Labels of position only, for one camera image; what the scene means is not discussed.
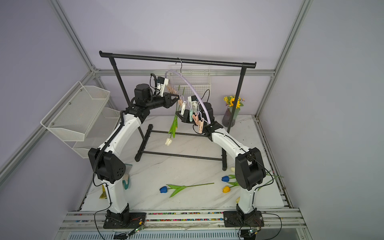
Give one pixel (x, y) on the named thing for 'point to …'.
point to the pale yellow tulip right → (238, 199)
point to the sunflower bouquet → (229, 101)
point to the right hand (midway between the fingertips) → (176, 115)
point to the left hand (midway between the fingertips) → (178, 97)
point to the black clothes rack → (141, 156)
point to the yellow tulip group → (226, 189)
